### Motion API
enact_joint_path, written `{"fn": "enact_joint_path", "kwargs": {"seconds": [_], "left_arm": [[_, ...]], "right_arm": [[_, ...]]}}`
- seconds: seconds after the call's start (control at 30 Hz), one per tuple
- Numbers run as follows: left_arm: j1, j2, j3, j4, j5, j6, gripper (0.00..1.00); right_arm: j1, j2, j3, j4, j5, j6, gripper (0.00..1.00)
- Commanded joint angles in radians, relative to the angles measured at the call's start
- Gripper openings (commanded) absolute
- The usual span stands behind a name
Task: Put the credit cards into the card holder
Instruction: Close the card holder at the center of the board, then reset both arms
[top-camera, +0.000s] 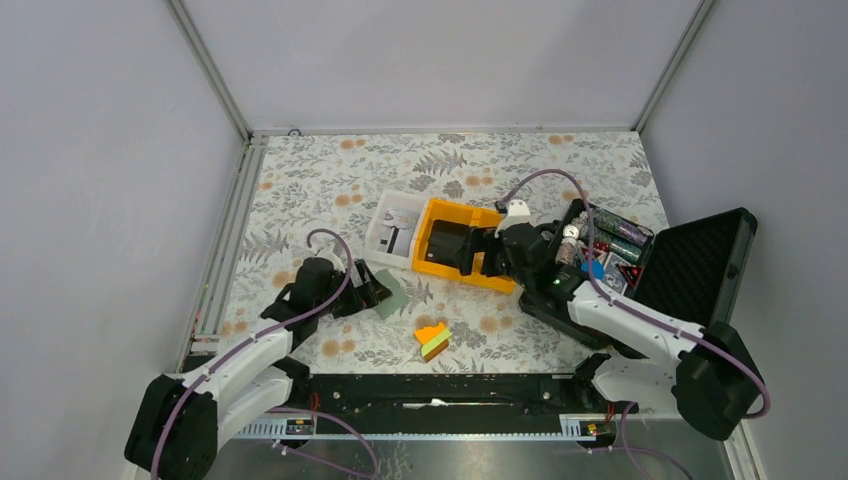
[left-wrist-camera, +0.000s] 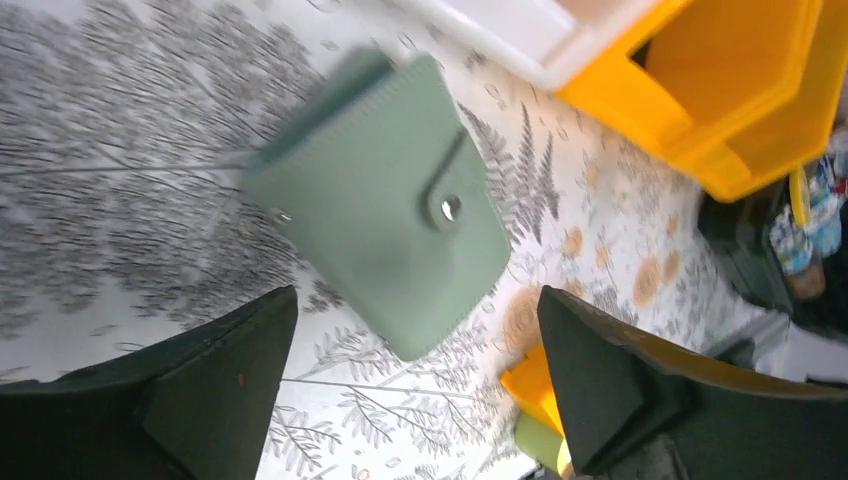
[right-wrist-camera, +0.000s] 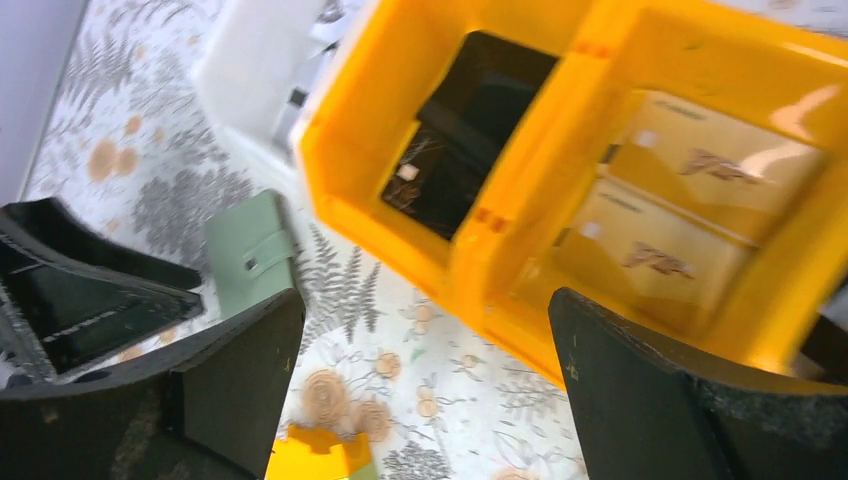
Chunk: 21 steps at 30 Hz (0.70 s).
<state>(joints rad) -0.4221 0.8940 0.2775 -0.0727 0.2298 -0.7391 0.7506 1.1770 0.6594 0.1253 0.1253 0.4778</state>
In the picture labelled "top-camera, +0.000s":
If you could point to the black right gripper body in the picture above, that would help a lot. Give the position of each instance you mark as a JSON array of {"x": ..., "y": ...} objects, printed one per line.
[{"x": 496, "y": 260}]

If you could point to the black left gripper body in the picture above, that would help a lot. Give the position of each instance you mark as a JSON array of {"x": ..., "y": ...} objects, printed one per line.
[{"x": 355, "y": 298}]

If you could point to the yellow plastic divided bin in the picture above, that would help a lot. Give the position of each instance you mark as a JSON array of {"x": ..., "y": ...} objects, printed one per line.
[{"x": 464, "y": 214}]

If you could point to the green card holder wallet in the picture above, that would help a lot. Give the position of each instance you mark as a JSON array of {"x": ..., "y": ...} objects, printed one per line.
[{"x": 397, "y": 300}]

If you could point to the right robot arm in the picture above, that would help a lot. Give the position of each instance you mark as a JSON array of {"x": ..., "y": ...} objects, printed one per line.
[{"x": 667, "y": 316}]

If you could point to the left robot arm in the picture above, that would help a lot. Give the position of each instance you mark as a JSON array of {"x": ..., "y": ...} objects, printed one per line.
[{"x": 185, "y": 419}]

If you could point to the blue playing card deck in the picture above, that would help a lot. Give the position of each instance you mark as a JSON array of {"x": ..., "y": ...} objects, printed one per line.
[{"x": 613, "y": 276}]

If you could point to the white plastic bin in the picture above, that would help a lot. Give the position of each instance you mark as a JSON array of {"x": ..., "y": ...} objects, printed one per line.
[{"x": 393, "y": 199}]

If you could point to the orange green sticky notes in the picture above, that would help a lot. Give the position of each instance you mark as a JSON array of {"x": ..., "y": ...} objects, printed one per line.
[{"x": 433, "y": 340}]

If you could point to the black poker chip case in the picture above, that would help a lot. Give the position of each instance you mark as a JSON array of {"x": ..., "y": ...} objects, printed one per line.
[{"x": 691, "y": 272}]

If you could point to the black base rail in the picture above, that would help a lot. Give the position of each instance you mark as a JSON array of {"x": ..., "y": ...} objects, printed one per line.
[{"x": 425, "y": 406}]

